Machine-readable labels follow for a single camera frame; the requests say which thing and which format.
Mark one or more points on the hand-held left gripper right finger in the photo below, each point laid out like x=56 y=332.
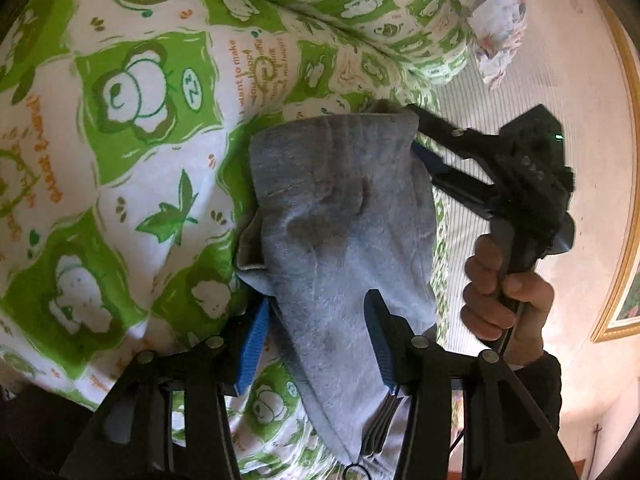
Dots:
x=381 y=342

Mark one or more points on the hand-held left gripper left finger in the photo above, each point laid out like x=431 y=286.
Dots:
x=252 y=347

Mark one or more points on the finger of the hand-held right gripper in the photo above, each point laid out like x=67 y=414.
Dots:
x=450 y=132
x=430 y=160

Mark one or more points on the person's right forearm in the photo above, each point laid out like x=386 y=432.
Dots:
x=537 y=385

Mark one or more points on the person's right hand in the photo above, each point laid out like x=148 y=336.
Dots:
x=492 y=305

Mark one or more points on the white striped quilt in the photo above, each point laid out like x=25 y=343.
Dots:
x=500 y=110

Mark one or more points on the gold framed picture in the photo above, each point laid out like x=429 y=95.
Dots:
x=622 y=240

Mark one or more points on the floral pillow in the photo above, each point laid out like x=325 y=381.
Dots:
x=497 y=25

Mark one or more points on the green printed blanket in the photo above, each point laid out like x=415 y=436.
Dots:
x=130 y=150

